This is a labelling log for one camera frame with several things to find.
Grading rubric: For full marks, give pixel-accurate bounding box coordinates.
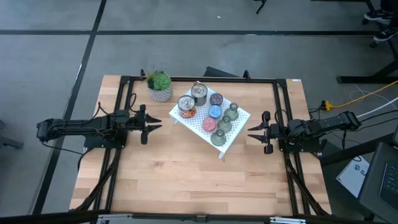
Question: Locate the purple patterned round tin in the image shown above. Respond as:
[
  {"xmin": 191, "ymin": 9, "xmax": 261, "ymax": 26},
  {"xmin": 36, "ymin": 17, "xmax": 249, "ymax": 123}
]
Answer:
[{"xmin": 209, "ymin": 92, "xmax": 224, "ymax": 106}]

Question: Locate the black desk bar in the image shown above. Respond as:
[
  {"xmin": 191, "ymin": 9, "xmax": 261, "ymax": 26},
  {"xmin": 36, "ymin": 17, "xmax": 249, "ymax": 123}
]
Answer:
[{"xmin": 319, "ymin": 133, "xmax": 398, "ymax": 167}]

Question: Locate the potted green succulent plant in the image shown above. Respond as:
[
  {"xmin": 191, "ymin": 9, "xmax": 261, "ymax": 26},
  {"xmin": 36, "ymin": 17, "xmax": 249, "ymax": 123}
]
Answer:
[{"xmin": 142, "ymin": 67, "xmax": 174, "ymax": 104}]

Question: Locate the black laptop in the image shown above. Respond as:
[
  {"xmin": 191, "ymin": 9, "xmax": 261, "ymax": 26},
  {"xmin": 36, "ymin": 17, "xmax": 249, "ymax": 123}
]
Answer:
[{"xmin": 357, "ymin": 126, "xmax": 398, "ymax": 223}]

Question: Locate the black power cable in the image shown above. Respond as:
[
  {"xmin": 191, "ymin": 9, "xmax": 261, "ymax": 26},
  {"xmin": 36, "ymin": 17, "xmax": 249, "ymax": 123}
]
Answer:
[{"xmin": 307, "ymin": 105, "xmax": 398, "ymax": 150}]

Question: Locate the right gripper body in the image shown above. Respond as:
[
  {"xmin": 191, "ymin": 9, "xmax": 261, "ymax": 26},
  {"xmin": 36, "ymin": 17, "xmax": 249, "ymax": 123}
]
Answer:
[{"xmin": 261, "ymin": 110, "xmax": 282, "ymax": 156}]

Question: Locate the person's foot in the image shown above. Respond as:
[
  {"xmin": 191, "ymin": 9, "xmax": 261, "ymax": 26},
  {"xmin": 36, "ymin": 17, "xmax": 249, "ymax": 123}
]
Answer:
[
  {"xmin": 363, "ymin": 9, "xmax": 394, "ymax": 22},
  {"xmin": 373, "ymin": 27, "xmax": 398, "ymax": 42}
]

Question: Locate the dark chair base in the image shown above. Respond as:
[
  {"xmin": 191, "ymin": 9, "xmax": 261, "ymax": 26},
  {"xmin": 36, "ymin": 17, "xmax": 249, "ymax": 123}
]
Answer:
[{"xmin": 0, "ymin": 119, "xmax": 24, "ymax": 149}]

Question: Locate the silver metal bracket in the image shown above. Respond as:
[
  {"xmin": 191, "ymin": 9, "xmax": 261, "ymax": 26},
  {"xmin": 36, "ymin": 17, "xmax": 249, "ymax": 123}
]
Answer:
[
  {"xmin": 269, "ymin": 216, "xmax": 307, "ymax": 224},
  {"xmin": 96, "ymin": 213, "xmax": 134, "ymax": 224}
]

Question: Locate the black aluminium crossbeam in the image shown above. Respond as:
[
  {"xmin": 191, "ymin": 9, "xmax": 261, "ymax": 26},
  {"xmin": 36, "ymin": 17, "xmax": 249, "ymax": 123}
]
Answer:
[{"xmin": 0, "ymin": 208, "xmax": 398, "ymax": 224}]

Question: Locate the white perforated shelf riser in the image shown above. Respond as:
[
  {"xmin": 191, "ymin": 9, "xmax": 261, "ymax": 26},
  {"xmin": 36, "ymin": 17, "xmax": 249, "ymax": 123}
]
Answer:
[{"xmin": 169, "ymin": 80, "xmax": 252, "ymax": 160}]

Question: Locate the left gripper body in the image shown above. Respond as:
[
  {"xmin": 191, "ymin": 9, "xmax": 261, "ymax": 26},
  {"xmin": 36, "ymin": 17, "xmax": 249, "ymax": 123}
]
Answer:
[{"xmin": 126, "ymin": 104, "xmax": 149, "ymax": 146}]

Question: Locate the yellow extension cord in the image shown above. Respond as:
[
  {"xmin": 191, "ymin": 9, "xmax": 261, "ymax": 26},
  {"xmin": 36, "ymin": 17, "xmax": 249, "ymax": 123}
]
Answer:
[{"xmin": 322, "ymin": 79, "xmax": 398, "ymax": 112}]

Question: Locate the black aluminium table frame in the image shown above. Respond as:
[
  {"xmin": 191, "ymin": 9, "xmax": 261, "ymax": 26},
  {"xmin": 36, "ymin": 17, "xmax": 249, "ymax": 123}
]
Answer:
[{"xmin": 70, "ymin": 70, "xmax": 332, "ymax": 217}]

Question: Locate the silver tin candle can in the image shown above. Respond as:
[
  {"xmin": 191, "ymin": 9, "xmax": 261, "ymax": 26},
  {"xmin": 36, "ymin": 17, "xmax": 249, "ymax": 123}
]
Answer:
[
  {"xmin": 190, "ymin": 81, "xmax": 208, "ymax": 107},
  {"xmin": 177, "ymin": 95, "xmax": 197, "ymax": 119}
]

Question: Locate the black stand leg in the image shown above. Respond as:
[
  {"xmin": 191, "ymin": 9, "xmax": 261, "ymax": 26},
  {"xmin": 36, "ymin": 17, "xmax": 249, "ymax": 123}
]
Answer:
[{"xmin": 253, "ymin": 0, "xmax": 268, "ymax": 15}]

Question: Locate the black box behind table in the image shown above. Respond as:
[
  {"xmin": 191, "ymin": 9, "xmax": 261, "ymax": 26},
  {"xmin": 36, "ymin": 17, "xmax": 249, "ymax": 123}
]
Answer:
[{"xmin": 203, "ymin": 66, "xmax": 239, "ymax": 78}]

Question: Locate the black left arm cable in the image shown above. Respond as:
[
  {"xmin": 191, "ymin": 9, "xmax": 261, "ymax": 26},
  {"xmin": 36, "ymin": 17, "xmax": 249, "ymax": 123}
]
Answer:
[{"xmin": 95, "ymin": 92, "xmax": 137, "ymax": 118}]

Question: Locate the black desk leg frame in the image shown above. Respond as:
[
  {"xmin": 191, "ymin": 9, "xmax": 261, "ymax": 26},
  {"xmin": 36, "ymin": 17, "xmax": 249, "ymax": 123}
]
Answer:
[{"xmin": 336, "ymin": 0, "xmax": 398, "ymax": 85}]

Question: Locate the blue patterned round tin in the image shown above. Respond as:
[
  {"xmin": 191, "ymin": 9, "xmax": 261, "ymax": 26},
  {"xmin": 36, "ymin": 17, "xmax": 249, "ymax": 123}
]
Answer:
[{"xmin": 208, "ymin": 105, "xmax": 223, "ymax": 119}]

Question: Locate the thick white cable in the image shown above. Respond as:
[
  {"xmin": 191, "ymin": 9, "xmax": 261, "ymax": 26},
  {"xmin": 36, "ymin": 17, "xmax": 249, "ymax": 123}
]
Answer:
[{"xmin": 356, "ymin": 96, "xmax": 398, "ymax": 119}]

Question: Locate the white printed paper sheet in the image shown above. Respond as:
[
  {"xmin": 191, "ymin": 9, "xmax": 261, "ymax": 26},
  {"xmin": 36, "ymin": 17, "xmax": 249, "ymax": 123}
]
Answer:
[{"xmin": 335, "ymin": 155, "xmax": 371, "ymax": 199}]

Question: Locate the pink patterned round tin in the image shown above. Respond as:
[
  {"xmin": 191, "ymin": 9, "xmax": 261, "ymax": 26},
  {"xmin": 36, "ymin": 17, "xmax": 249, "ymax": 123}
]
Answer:
[{"xmin": 202, "ymin": 117, "xmax": 218, "ymax": 133}]

